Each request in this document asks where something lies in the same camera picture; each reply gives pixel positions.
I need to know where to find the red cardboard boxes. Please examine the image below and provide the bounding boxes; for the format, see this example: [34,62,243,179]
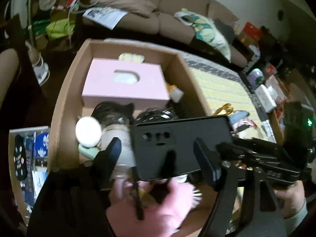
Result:
[238,22,262,45]

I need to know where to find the orange plastic clip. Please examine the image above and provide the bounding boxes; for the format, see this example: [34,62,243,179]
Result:
[213,103,234,116]

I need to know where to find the white bristle brush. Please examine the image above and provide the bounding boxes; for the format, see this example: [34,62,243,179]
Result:
[189,187,203,206]

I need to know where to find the white round band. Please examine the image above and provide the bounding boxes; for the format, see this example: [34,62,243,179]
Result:
[174,11,194,26]

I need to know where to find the bin of printed socks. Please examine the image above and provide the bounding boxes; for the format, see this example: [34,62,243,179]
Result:
[8,126,50,216]

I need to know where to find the purple green toy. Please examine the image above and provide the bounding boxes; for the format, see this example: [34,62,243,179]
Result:
[248,68,264,86]

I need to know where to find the green bag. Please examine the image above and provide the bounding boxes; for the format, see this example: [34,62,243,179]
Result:
[33,17,76,40]

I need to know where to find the cardboard box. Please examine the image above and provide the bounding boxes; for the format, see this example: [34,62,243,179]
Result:
[15,38,238,237]

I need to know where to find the dark clear jar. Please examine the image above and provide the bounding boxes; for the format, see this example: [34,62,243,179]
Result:
[92,101,136,129]

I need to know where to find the white wet wipes pack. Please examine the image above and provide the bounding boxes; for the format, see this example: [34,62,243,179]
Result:
[254,84,277,113]

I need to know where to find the mint green plastic item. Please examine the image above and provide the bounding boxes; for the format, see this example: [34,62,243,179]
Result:
[78,143,99,161]

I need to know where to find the brown sofa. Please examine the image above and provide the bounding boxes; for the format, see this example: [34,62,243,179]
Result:
[81,0,249,69]

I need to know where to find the grey patterned mat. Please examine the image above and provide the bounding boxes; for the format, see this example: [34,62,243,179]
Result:
[182,50,272,129]

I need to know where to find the blue grey pencil case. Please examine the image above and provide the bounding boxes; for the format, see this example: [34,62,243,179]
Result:
[229,110,250,127]

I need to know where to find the brown cushion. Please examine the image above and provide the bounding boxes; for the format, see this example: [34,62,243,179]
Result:
[91,0,159,18]

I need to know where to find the white cable with red plug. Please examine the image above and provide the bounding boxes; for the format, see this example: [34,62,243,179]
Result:
[51,0,83,16]

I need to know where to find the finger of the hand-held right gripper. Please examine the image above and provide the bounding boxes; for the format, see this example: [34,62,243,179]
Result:
[231,137,296,165]
[216,142,308,186]

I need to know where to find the small white orange bottle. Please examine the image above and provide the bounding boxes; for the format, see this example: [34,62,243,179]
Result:
[166,82,184,103]

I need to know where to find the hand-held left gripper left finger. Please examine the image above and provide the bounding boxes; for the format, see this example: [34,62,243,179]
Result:
[27,137,122,237]

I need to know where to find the brown chair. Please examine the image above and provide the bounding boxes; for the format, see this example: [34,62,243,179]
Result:
[0,49,21,109]

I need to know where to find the yellow checked tablecloth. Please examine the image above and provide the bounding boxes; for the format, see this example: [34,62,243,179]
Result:
[190,67,277,144]

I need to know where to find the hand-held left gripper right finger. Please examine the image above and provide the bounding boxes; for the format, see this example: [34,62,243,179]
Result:
[193,138,287,237]

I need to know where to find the person's right hand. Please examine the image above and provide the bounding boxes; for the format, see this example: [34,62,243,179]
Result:
[274,181,308,220]

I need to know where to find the pink tissue box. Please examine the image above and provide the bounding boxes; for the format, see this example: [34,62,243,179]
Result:
[81,57,171,110]

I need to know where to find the white plastic bottle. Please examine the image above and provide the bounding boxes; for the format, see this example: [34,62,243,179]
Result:
[75,117,137,179]

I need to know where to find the pile of snack packets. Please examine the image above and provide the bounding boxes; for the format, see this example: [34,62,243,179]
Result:
[264,64,292,104]

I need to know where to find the pink black patterned cloth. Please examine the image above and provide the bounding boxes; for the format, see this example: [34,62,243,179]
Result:
[232,117,258,135]

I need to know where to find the printed paper sheet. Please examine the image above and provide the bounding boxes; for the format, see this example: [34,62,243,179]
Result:
[82,7,126,29]

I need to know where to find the dark grey cushion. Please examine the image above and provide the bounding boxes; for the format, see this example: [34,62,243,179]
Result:
[214,18,235,44]

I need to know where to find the black phone case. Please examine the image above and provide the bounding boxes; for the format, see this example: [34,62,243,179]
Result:
[129,115,235,182]

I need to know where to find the green white printed pillow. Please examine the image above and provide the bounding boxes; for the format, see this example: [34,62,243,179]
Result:
[181,8,232,63]

